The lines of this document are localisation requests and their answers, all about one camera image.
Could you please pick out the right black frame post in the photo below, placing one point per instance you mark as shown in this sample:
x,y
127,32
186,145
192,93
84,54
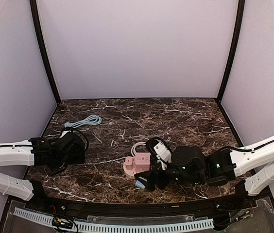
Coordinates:
x,y
232,51

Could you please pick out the pink round power socket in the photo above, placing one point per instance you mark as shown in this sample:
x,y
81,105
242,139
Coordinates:
x,y
129,173

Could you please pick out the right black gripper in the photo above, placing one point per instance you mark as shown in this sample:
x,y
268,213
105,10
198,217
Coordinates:
x,y
158,176

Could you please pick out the pink cube socket adapter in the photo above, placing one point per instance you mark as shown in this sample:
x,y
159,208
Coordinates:
x,y
142,161

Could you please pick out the black frame post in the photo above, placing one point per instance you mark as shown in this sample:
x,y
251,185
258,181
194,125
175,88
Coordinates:
x,y
232,51
43,50

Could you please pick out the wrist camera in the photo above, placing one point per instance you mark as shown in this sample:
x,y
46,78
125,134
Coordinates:
x,y
159,148
64,132

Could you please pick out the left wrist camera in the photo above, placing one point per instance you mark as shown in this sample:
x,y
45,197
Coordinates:
x,y
64,132

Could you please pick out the small blue plug adapter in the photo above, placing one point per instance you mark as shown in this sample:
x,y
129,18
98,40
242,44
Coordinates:
x,y
142,184

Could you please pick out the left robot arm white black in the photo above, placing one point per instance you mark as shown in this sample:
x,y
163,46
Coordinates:
x,y
55,153

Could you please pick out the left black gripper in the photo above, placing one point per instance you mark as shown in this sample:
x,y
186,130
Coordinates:
x,y
75,150

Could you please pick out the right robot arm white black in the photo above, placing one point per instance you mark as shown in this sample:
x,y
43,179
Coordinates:
x,y
189,164

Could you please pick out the small pink plug adapter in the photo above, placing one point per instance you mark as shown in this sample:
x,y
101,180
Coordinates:
x,y
129,162

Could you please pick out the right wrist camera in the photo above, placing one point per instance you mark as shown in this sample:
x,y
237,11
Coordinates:
x,y
159,148

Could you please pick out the left black frame post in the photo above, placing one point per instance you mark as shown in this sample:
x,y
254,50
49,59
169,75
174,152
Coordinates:
x,y
43,50

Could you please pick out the black front frame rail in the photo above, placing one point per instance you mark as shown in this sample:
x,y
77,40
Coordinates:
x,y
80,207

